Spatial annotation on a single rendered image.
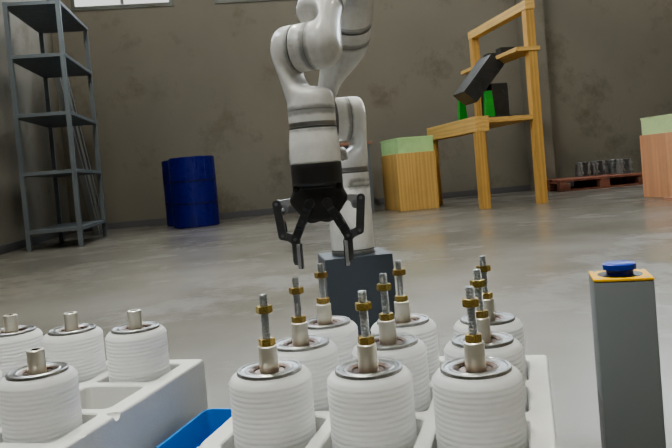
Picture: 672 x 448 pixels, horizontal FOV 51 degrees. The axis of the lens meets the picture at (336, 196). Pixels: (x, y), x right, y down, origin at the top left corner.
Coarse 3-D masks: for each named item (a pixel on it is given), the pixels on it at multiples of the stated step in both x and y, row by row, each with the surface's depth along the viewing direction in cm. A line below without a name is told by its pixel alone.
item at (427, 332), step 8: (432, 320) 101; (376, 328) 99; (400, 328) 97; (408, 328) 97; (416, 328) 97; (424, 328) 97; (432, 328) 98; (424, 336) 97; (432, 336) 98; (432, 344) 98; (432, 352) 98; (432, 360) 98; (432, 368) 98
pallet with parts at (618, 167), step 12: (576, 168) 937; (588, 168) 931; (600, 168) 932; (612, 168) 936; (624, 168) 908; (552, 180) 896; (564, 180) 871; (576, 180) 872; (588, 180) 909; (600, 180) 876; (612, 180) 949; (624, 180) 916; (636, 180) 885
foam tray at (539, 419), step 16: (528, 368) 98; (544, 368) 96; (528, 384) 90; (544, 384) 90; (432, 400) 87; (528, 400) 90; (544, 400) 84; (320, 416) 85; (416, 416) 82; (432, 416) 82; (528, 416) 79; (544, 416) 79; (224, 432) 82; (320, 432) 80; (432, 432) 77; (528, 432) 78; (544, 432) 74
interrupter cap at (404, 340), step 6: (378, 336) 92; (402, 336) 91; (408, 336) 91; (414, 336) 90; (378, 342) 90; (402, 342) 88; (408, 342) 88; (414, 342) 87; (378, 348) 86; (384, 348) 86; (390, 348) 86; (396, 348) 86; (402, 348) 86
